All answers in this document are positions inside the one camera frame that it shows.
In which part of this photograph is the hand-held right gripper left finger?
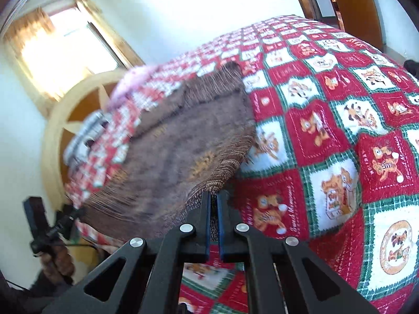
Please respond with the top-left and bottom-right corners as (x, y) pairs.
(41, 191), (212, 314)

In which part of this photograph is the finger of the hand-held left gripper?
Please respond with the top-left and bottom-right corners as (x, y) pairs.
(23, 196), (48, 243)

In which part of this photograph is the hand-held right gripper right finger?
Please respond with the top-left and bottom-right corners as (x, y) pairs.
(218, 190), (380, 314)

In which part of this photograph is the brown knitted sweater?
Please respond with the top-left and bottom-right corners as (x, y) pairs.
(80, 60), (257, 246)

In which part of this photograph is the person's left forearm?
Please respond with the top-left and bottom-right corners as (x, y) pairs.
(0, 268), (76, 314)

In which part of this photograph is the person's left hand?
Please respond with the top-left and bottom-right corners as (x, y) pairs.
(44, 244), (76, 285)

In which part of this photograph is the cream and wood headboard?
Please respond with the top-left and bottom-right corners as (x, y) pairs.
(41, 70), (131, 210)

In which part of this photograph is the grey patterned pillow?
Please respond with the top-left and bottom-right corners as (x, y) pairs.
(64, 111), (108, 164)

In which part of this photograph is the red printed bear quilt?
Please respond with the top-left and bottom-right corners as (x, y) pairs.
(64, 15), (419, 314)

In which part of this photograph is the pink blanket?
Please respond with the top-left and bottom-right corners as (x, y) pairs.
(109, 65), (158, 108)

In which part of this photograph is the wide yellow curtain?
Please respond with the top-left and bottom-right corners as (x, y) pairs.
(3, 7), (66, 112)

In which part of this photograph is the window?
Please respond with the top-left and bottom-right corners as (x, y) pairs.
(49, 7), (128, 82)

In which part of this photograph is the narrow yellow curtain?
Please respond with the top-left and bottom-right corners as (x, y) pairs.
(74, 0), (145, 69)

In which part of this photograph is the brown wooden door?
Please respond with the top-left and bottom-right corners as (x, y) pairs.
(322, 0), (383, 51)

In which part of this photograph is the brown door frame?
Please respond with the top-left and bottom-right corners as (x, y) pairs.
(285, 0), (344, 28)

